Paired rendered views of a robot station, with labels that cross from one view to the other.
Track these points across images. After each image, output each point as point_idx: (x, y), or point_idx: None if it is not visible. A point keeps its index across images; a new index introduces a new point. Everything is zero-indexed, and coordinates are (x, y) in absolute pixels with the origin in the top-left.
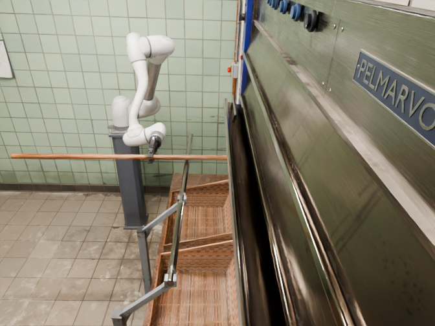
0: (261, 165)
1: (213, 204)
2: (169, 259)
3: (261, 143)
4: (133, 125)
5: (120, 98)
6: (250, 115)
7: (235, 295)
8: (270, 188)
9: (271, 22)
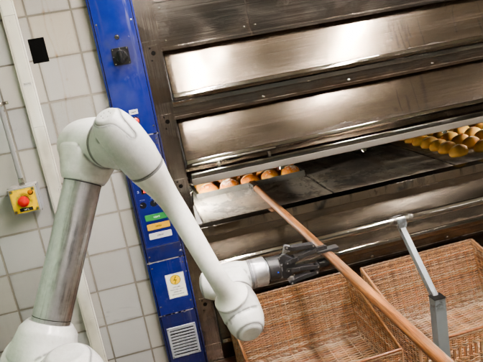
0: (393, 115)
1: None
2: (414, 348)
3: (364, 112)
4: (238, 285)
5: (75, 350)
6: (280, 136)
7: (420, 291)
8: (430, 103)
9: (295, 9)
